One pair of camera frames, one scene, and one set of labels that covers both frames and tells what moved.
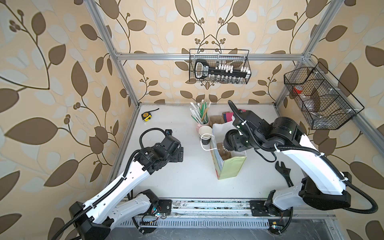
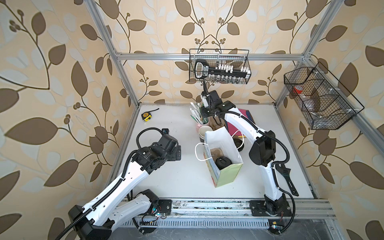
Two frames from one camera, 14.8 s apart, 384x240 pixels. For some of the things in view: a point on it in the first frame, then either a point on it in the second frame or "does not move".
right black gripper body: (241, 142) → (208, 111)
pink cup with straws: (200, 115) does not move
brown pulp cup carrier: (224, 154) → (216, 153)
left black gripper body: (175, 157) does not move
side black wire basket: (324, 102) does not move
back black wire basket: (228, 66) does not move
